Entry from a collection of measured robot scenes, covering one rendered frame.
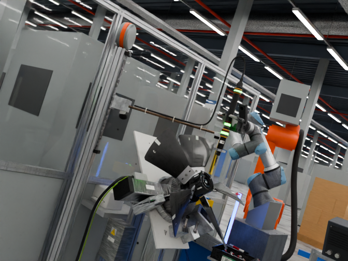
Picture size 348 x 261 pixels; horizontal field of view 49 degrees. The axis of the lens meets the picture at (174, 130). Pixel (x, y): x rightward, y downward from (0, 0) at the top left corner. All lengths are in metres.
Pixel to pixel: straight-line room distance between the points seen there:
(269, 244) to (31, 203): 1.46
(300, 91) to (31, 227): 4.57
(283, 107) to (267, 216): 3.51
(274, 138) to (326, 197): 4.24
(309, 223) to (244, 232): 7.55
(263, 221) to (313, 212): 7.49
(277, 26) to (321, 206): 5.19
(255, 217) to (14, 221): 1.48
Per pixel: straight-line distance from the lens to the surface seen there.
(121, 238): 2.21
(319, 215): 10.03
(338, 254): 2.17
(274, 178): 2.70
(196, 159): 2.18
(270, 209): 2.65
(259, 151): 2.31
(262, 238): 2.56
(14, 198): 2.31
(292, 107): 5.99
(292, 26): 11.54
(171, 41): 2.75
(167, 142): 1.98
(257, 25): 12.13
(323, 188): 10.08
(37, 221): 2.43
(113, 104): 2.24
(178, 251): 2.72
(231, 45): 9.22
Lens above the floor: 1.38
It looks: 1 degrees up
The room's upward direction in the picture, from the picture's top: 18 degrees clockwise
